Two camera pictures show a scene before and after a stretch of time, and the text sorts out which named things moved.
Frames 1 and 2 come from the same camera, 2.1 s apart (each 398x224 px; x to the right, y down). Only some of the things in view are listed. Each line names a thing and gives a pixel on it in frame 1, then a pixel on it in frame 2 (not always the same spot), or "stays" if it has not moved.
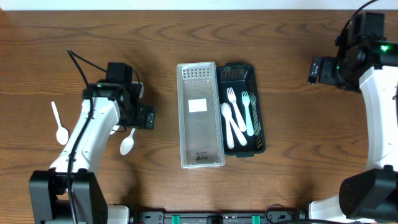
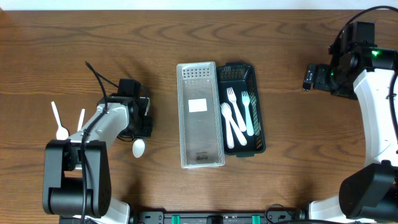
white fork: (232, 99) stays
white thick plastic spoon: (226, 112) stays
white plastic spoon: (127, 144) to (138, 147)
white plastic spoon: (61, 133) stays
